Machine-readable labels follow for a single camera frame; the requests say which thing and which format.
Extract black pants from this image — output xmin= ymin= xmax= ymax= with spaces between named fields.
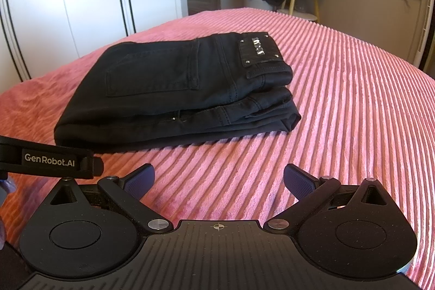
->
xmin=55 ymin=32 xmax=302 ymax=153

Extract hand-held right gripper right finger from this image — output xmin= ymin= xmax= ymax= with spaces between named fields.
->
xmin=265 ymin=164 xmax=390 ymax=231

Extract person's left hand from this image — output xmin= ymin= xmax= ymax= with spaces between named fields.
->
xmin=0 ymin=177 xmax=17 ymax=199

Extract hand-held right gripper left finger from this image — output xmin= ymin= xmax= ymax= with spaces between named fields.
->
xmin=49 ymin=164 xmax=174 ymax=233

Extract pink ribbed blanket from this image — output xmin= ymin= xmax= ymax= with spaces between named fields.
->
xmin=0 ymin=7 xmax=435 ymax=287

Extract white laundry basket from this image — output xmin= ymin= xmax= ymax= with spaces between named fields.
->
xmin=243 ymin=0 xmax=276 ymax=11

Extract white standing pole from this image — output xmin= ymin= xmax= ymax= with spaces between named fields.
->
xmin=406 ymin=0 xmax=435 ymax=69

